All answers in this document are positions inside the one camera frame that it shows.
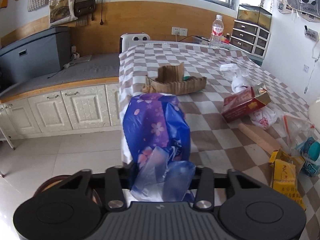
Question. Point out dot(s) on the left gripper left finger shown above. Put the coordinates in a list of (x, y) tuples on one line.
[(117, 179)]

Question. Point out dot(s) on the white drawer organizer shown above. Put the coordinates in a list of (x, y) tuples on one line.
[(250, 38)]

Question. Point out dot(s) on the glass fish tank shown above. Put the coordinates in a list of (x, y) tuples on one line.
[(255, 15)]

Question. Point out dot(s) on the white wall socket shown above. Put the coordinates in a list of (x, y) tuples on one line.
[(179, 31)]

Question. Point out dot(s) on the wooden stick block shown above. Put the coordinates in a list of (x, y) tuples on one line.
[(260, 137)]

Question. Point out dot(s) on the red gold cigarette carton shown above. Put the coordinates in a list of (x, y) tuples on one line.
[(245, 102)]

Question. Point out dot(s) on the blue purple floral plastic bag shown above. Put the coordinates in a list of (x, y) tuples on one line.
[(158, 138)]

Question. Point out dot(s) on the clear plastic water bottle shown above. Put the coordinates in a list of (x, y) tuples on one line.
[(217, 32)]

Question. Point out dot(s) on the checkered brown white tablecloth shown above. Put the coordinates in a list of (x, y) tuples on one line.
[(215, 143)]

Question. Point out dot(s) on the grey storage box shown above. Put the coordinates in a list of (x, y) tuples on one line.
[(39, 54)]

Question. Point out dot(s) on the brown leather shoulder bag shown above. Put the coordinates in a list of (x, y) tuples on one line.
[(84, 7)]

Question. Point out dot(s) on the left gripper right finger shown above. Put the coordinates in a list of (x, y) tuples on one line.
[(203, 183)]

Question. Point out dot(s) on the torn brown cardboard piece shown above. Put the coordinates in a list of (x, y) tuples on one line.
[(170, 81)]

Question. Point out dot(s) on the white red plastic bag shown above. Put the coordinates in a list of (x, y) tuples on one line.
[(264, 117)]

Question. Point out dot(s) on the white crumpled plastic bag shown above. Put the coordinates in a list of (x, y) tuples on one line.
[(239, 76)]

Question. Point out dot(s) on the clear plastic wrapper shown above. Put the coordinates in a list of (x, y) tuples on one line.
[(294, 126)]

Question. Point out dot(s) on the canvas tote bag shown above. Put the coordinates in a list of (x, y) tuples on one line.
[(61, 12)]

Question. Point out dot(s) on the teal snack package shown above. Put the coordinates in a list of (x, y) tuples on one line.
[(309, 151)]

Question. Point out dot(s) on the yellow paper box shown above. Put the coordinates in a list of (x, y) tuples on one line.
[(285, 172)]

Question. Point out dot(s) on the white space heater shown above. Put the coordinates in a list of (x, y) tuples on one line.
[(128, 40)]

